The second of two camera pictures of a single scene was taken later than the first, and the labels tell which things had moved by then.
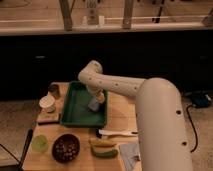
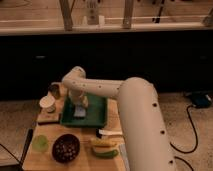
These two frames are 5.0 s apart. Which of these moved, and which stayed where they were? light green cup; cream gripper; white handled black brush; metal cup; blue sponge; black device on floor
Moved: cream gripper; blue sponge
Stayed: light green cup; metal cup; black device on floor; white handled black brush
